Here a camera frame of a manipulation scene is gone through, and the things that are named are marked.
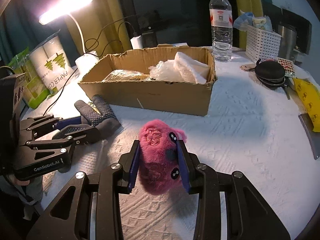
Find cardboard box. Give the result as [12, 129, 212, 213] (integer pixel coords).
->
[77, 46, 218, 117]

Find blue plastic bag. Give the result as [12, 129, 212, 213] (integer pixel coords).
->
[233, 12, 256, 31]

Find pink plush toy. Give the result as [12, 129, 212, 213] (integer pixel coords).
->
[138, 119, 189, 195]

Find yellow packet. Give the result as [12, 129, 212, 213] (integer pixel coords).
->
[292, 78, 320, 133]

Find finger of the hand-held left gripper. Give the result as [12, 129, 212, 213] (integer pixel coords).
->
[25, 125, 102, 156]
[19, 114, 88, 140]

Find white foam sheet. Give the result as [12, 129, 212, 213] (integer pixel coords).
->
[174, 52, 211, 84]

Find white charger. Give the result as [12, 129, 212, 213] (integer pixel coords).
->
[130, 36, 143, 50]

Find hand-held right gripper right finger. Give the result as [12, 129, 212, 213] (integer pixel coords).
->
[176, 139, 292, 240]

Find grey dotted glove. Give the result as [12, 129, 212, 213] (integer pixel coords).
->
[91, 94, 122, 137]
[74, 99, 100, 128]

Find paper cup package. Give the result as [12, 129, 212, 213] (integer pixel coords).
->
[29, 29, 73, 91]

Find white desk lamp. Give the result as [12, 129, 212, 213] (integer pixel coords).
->
[38, 0, 93, 55]

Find pale packets in basket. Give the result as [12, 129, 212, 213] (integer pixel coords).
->
[252, 16, 273, 32]

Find black round zipper case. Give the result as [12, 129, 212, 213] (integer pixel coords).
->
[255, 58, 286, 90]

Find clear plastic water bottle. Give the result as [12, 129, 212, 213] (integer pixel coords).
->
[209, 0, 233, 62]

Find white plastic basket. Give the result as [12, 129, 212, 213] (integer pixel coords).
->
[246, 25, 282, 60]

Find metal cup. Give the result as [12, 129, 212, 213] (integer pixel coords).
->
[277, 22, 298, 59]

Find red checkered card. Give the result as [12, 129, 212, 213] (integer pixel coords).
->
[276, 57, 296, 77]

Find black cable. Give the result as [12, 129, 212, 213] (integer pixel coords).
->
[84, 21, 137, 55]

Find clear plastic bag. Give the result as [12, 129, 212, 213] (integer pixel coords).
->
[149, 60, 181, 81]

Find yellow curtain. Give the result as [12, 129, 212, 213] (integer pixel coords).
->
[62, 0, 130, 55]

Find white textured tablecloth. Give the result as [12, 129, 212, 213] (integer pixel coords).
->
[20, 45, 320, 240]

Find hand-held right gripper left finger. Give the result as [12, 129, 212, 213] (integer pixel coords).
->
[26, 140, 141, 240]

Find green packet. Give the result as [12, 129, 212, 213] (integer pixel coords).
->
[6, 46, 51, 109]

